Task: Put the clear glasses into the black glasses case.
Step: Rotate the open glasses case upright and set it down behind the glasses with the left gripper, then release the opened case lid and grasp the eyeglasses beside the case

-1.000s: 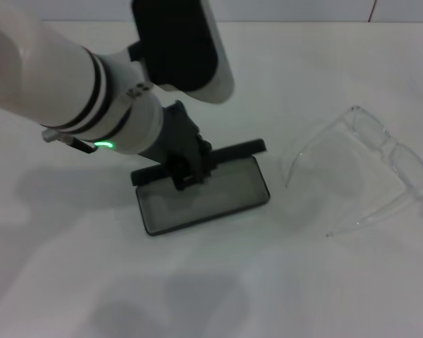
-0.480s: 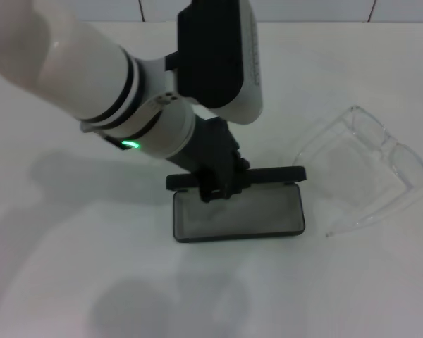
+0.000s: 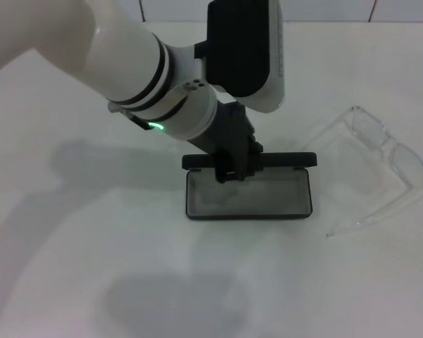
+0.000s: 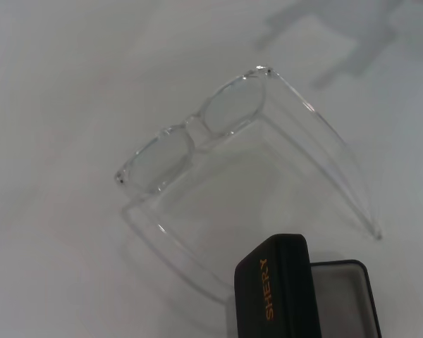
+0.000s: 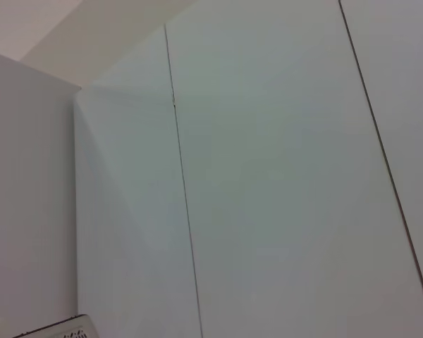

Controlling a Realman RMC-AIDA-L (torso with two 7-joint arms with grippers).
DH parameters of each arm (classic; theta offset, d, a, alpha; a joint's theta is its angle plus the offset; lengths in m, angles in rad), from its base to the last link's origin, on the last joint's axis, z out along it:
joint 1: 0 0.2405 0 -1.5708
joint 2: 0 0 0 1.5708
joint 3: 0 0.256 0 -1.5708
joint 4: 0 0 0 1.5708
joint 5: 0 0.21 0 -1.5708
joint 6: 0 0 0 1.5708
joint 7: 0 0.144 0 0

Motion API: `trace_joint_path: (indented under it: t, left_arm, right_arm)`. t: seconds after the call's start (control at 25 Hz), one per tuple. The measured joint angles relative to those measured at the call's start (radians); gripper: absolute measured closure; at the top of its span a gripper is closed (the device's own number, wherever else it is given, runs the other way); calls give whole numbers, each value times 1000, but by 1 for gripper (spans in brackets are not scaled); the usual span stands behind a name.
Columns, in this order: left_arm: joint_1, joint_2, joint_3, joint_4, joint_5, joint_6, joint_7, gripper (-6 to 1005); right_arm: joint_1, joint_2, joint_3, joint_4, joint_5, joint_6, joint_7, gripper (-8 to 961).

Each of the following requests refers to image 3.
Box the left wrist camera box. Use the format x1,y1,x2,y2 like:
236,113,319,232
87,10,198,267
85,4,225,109
194,0,287,114

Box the left gripper cable with plug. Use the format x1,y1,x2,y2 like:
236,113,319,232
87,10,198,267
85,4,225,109
107,101,152,132

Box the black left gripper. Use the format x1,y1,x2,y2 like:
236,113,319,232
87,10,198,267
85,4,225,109
188,101,266,184

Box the black glasses case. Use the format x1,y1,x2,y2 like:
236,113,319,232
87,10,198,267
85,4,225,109
181,151,318,222

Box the clear white-framed glasses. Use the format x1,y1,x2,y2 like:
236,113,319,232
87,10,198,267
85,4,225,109
326,104,423,239

